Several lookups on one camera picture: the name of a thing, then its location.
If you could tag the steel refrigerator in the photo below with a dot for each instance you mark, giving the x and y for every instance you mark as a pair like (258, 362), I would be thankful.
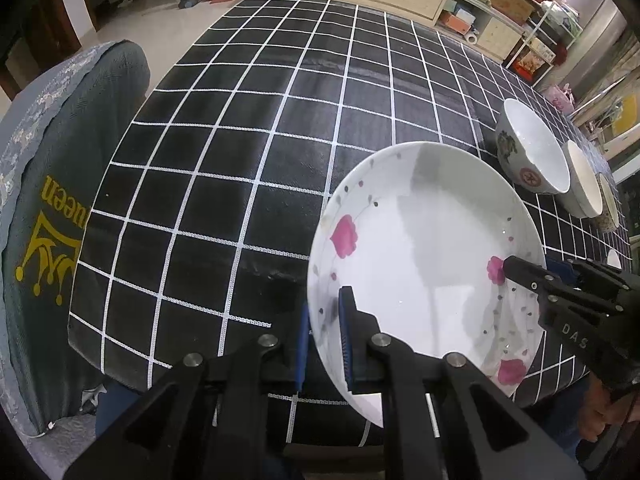
(600, 35)

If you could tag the person's right hand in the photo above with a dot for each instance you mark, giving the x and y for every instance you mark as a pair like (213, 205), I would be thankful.
(596, 410)

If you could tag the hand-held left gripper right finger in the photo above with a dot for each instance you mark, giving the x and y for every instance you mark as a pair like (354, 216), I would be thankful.
(345, 335)

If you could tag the white plate pink flowers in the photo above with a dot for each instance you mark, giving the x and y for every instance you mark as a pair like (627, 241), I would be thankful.
(425, 270)

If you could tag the person's blue trousers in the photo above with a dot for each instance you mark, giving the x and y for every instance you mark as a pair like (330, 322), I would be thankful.
(117, 410)

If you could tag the pink bag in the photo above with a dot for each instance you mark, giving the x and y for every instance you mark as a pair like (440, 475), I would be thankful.
(560, 97)

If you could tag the plain white bowl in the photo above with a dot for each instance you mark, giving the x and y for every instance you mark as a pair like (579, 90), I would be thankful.
(584, 180)

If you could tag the red box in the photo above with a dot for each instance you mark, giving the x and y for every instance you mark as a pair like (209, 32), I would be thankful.
(527, 65)

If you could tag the orange box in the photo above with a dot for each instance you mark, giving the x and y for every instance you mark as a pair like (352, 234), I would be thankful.
(454, 22)

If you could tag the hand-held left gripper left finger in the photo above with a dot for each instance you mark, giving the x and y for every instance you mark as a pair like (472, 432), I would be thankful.
(300, 347)

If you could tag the white bowl red mark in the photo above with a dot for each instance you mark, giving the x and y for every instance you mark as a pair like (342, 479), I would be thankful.
(535, 152)

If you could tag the floral patterned bowl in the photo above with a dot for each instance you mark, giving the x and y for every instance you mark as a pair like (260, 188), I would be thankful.
(609, 205)

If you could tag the black white checked tablecloth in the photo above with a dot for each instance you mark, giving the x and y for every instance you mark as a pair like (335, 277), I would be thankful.
(280, 125)

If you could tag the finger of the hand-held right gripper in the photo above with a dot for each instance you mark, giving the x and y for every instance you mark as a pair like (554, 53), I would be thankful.
(525, 275)
(562, 271)

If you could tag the chair with grey cover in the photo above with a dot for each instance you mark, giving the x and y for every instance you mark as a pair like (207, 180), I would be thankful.
(50, 200)

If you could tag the small white dish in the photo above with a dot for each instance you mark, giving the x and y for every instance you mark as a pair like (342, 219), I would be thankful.
(614, 259)

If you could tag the white paper roll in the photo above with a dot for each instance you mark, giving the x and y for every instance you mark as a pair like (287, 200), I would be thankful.
(470, 37)

